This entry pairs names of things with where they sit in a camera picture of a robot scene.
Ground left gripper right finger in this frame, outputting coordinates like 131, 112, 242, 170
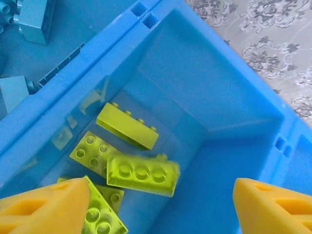
233, 177, 312, 234

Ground long blue lego brick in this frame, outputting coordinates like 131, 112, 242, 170
0, 75, 35, 115
0, 0, 19, 34
14, 0, 57, 46

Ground blue plastic bin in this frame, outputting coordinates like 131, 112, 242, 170
0, 0, 163, 156
282, 114, 312, 195
0, 7, 302, 234

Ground long green lego brick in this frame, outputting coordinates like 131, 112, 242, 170
106, 153, 181, 197
95, 102, 160, 150
69, 131, 120, 176
81, 175, 129, 234

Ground small green lego brick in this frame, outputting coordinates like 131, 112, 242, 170
94, 184, 125, 215

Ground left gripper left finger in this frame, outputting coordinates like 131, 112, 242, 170
0, 177, 91, 234

